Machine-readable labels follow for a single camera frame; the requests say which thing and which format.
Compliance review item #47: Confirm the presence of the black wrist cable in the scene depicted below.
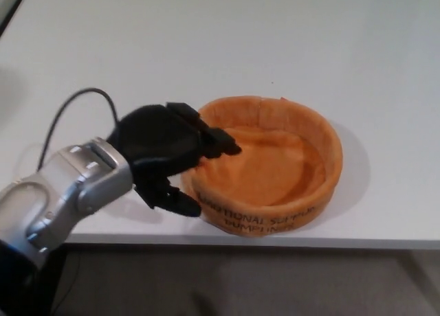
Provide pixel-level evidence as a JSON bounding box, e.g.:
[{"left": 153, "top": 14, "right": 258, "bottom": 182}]
[{"left": 36, "top": 87, "right": 120, "bottom": 169}]

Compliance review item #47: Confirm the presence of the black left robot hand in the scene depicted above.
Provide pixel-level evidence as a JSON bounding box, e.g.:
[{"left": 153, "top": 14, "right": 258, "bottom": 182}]
[{"left": 106, "top": 102, "right": 243, "bottom": 218}]

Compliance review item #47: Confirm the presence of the orange soft plush plate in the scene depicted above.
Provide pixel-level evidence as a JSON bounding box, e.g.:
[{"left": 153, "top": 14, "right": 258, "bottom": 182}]
[{"left": 181, "top": 94, "right": 344, "bottom": 238}]

